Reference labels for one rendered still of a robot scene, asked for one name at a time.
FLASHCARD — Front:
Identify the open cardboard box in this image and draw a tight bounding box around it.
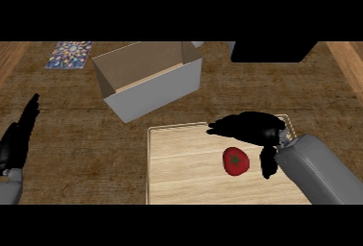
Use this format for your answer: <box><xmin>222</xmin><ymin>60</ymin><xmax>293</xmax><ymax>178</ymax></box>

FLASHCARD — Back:
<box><xmin>90</xmin><ymin>41</ymin><xmax>203</xmax><ymax>124</ymax></box>

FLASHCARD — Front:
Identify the black appliance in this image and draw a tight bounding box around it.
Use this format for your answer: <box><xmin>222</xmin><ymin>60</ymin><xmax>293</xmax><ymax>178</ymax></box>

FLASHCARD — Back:
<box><xmin>230</xmin><ymin>41</ymin><xmax>318</xmax><ymax>63</ymax></box>

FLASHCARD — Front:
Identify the pale wooden tray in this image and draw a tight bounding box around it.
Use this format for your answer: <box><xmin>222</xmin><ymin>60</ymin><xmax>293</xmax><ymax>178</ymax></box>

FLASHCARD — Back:
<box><xmin>144</xmin><ymin>113</ymin><xmax>312</xmax><ymax>206</ymax></box>

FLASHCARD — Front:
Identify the red tomato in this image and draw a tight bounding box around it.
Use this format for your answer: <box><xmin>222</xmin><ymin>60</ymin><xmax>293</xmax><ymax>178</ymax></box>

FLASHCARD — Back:
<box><xmin>221</xmin><ymin>146</ymin><xmax>250</xmax><ymax>177</ymax></box>

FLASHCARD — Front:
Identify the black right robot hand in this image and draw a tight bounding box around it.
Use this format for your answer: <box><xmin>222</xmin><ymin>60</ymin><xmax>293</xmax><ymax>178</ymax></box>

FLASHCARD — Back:
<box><xmin>205</xmin><ymin>111</ymin><xmax>287</xmax><ymax>181</ymax></box>

